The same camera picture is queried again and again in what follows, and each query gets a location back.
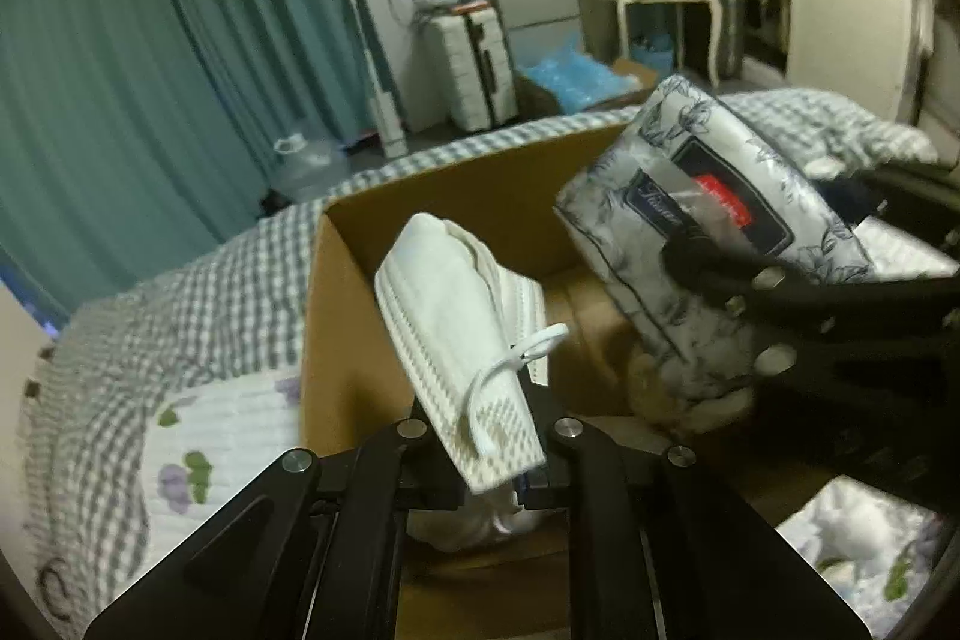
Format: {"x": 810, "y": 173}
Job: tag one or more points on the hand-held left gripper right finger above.
{"x": 600, "y": 505}

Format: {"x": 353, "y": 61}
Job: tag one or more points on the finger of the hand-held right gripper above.
{"x": 900, "y": 183}
{"x": 757, "y": 291}

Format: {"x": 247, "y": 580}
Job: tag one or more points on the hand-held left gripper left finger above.
{"x": 352, "y": 520}

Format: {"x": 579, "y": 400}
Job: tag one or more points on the floral print tissue pack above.
{"x": 697, "y": 212}

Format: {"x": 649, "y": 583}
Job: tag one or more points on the brown cardboard box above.
{"x": 352, "y": 325}

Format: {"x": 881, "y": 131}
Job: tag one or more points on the white face mask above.
{"x": 461, "y": 347}

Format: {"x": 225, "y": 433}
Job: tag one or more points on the tan soft item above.
{"x": 660, "y": 385}

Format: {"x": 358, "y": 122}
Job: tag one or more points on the white cloth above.
{"x": 465, "y": 524}

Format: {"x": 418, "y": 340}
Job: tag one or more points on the white floral quilt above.
{"x": 217, "y": 460}

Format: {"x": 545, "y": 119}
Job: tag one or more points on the open cardboard carton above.
{"x": 637, "y": 74}

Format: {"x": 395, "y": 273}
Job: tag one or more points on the grey checked bed blanket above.
{"x": 187, "y": 310}

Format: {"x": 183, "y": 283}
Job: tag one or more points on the clear water jug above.
{"x": 309, "y": 168}

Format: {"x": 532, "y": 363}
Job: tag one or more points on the grey cabinet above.
{"x": 536, "y": 3}

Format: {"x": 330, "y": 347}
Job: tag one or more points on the white ribbed suitcase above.
{"x": 465, "y": 70}

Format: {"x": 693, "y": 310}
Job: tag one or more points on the white tower appliance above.
{"x": 390, "y": 119}

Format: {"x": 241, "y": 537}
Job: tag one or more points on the teal window curtain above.
{"x": 150, "y": 48}

